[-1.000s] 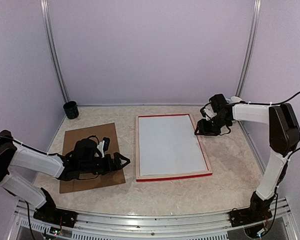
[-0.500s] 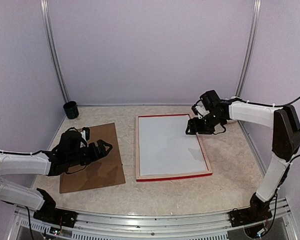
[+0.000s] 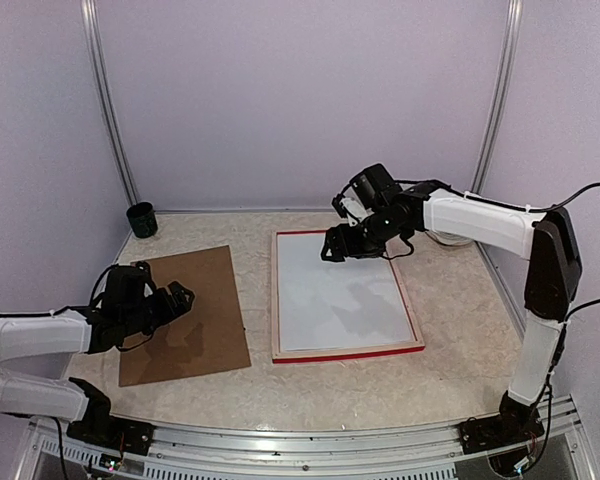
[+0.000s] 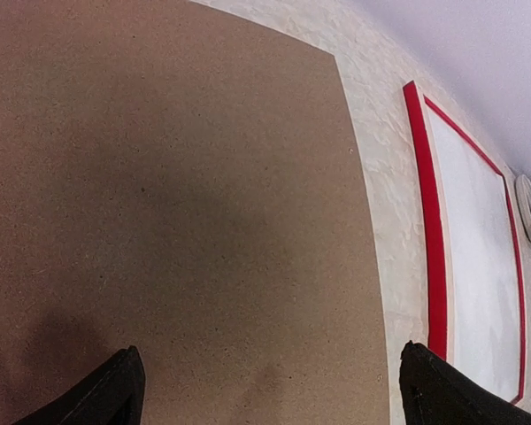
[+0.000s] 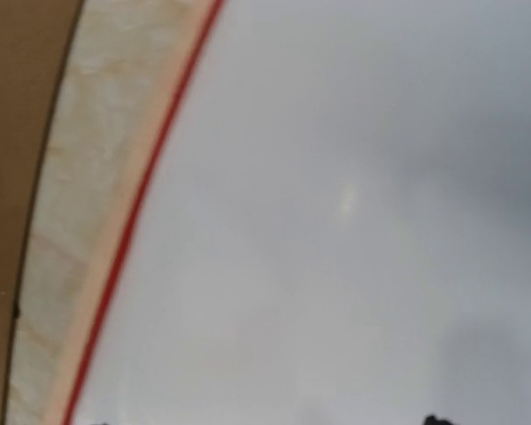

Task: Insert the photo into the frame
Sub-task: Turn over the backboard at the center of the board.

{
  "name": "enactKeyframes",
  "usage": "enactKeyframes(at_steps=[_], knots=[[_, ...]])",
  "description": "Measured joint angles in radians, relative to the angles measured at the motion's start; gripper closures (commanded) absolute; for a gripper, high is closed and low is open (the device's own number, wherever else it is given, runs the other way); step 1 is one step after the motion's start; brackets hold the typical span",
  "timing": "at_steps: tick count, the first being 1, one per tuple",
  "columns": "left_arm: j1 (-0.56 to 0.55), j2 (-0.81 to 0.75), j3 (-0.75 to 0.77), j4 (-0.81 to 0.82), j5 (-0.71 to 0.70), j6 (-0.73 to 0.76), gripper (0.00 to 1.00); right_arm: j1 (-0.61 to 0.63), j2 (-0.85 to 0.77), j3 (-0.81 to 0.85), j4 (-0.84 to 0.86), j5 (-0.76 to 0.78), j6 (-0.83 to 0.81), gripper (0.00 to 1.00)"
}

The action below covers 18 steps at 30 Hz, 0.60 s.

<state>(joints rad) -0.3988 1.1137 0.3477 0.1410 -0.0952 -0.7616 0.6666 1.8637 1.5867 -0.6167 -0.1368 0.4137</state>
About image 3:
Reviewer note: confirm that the autumn forest photo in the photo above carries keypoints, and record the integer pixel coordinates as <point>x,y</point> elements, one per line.
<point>340,295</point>

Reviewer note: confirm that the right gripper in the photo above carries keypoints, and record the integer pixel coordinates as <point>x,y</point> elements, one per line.
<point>344,245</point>

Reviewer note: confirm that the aluminium post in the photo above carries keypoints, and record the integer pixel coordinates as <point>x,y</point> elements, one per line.
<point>89,13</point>
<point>498,102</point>

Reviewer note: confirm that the red wooden picture frame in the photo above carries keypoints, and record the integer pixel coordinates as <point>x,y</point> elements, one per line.
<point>345,300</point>

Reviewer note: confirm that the front aluminium rail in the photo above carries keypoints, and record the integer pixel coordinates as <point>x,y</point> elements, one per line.
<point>430,451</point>

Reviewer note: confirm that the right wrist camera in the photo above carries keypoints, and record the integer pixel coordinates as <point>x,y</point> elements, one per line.
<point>349,209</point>

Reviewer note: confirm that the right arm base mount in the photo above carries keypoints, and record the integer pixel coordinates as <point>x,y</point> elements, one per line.
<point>493,432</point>

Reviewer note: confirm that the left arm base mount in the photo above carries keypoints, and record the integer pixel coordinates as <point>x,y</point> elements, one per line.
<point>115,433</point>

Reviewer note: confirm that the brown cardboard backing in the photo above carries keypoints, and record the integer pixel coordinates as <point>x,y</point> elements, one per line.
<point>207,340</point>

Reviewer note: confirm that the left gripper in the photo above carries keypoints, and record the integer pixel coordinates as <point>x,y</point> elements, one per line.
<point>167,309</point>

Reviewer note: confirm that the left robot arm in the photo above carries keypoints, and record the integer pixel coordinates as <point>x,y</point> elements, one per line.
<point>35,347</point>

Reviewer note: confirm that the left aluminium post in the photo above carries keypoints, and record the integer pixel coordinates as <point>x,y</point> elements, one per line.
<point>89,13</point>

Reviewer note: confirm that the black cup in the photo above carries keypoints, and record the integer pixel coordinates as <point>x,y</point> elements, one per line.
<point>142,219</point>

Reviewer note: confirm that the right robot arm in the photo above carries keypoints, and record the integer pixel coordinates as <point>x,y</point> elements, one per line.
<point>545,239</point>

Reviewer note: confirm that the white patterned plate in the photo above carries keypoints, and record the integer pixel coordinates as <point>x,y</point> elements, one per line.
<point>448,240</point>

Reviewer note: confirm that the right aluminium post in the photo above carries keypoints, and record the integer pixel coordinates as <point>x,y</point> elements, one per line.
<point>498,102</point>

